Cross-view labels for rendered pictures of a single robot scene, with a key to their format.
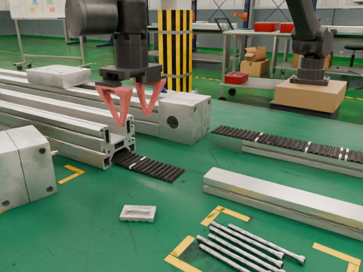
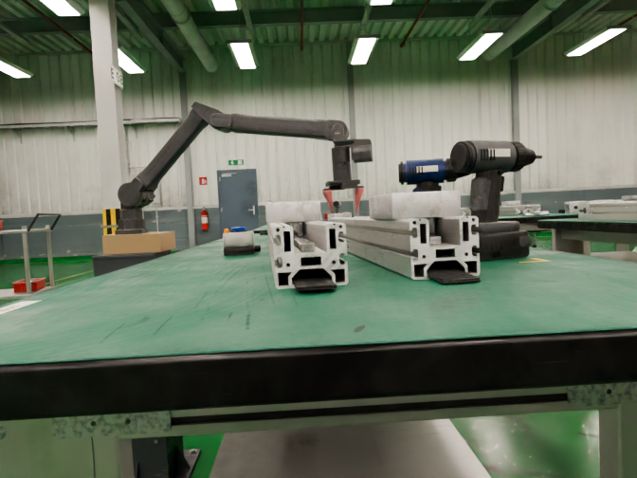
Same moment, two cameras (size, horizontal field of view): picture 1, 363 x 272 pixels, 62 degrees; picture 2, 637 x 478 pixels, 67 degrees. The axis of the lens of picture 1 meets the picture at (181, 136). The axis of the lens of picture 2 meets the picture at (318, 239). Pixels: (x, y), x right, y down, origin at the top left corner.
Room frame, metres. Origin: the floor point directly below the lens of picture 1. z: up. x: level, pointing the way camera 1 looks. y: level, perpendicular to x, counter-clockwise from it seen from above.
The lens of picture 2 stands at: (1.52, 1.25, 0.88)
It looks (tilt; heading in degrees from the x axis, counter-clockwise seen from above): 3 degrees down; 233
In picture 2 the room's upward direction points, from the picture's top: 3 degrees counter-clockwise
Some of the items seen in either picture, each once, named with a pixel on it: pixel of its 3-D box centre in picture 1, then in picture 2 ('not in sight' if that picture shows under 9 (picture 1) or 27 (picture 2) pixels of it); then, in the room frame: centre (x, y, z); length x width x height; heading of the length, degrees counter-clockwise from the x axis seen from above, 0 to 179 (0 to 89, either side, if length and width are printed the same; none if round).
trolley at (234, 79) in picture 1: (259, 62); not in sight; (3.75, -0.95, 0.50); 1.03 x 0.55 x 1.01; 67
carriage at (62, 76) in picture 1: (60, 80); (291, 218); (0.93, 0.37, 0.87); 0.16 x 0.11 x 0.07; 59
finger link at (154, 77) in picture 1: (141, 93); (336, 198); (0.56, 0.07, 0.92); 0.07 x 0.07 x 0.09; 59
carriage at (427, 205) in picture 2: not in sight; (410, 213); (0.89, 0.69, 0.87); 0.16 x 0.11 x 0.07; 59
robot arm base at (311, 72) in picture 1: (311, 70); (131, 221); (1.03, -0.44, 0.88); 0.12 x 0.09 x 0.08; 62
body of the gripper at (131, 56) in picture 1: (131, 55); (341, 174); (0.54, 0.09, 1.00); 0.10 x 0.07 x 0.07; 149
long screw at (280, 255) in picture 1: (244, 238); not in sight; (0.32, -0.08, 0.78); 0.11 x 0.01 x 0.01; 50
